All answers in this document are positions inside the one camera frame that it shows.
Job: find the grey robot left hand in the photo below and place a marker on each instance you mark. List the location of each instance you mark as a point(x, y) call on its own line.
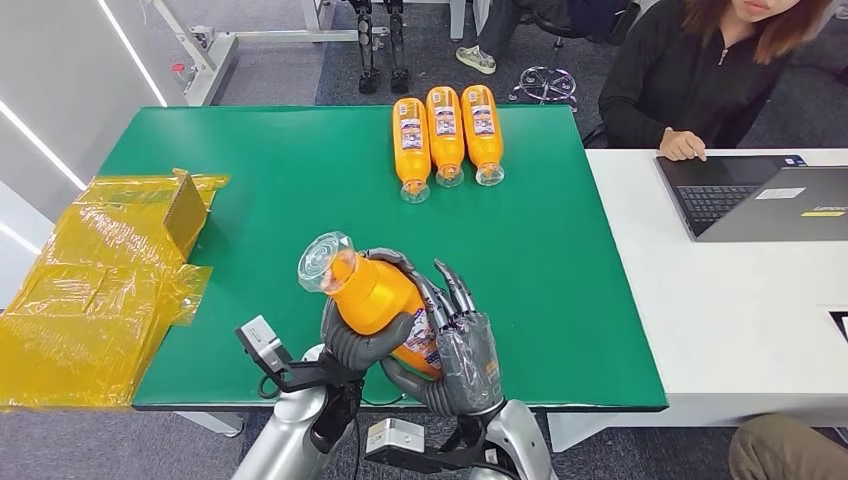
point(358, 351)

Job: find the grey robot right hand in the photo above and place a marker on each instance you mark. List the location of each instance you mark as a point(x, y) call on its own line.
point(470, 364)

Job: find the orange juice bottle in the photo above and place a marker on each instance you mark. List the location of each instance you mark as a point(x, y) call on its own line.
point(411, 156)
point(483, 142)
point(371, 291)
point(446, 142)

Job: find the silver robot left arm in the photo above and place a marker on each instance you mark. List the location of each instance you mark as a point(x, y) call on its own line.
point(288, 437)

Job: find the white table leg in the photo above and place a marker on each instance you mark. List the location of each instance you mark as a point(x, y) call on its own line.
point(212, 424)

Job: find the green table mat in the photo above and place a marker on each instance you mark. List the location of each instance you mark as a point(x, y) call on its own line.
point(265, 199)

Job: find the yellow taped cardboard box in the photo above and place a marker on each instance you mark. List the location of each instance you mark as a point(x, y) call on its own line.
point(99, 291)

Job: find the white desk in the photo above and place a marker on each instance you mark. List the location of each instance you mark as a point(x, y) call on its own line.
point(729, 298)

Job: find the chrome base stool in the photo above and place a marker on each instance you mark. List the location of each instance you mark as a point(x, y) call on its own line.
point(544, 84)

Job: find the black robot leg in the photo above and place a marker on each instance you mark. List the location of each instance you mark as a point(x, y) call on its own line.
point(366, 60)
point(397, 60)

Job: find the person's hand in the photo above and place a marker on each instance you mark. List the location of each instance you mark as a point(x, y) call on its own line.
point(681, 144)

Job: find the grey laptop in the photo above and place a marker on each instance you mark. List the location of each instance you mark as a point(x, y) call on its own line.
point(722, 192)

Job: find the person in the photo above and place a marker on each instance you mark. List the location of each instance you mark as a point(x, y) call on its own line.
point(669, 79)
point(475, 58)

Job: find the person's leg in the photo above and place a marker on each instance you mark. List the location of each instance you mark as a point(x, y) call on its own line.
point(782, 450)

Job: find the white furniture leg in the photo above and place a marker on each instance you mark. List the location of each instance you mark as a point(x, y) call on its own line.
point(458, 16)

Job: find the black flat device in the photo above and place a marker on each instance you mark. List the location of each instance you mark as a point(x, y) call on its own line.
point(841, 326)

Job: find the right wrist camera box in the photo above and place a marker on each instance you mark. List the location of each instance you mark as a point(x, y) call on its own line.
point(394, 437)

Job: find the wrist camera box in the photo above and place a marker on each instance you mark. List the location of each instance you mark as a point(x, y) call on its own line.
point(262, 341)
point(394, 437)

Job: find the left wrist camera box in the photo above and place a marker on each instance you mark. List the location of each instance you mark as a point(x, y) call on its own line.
point(262, 341)

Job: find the white metal frame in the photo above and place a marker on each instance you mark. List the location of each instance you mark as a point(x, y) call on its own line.
point(213, 63)

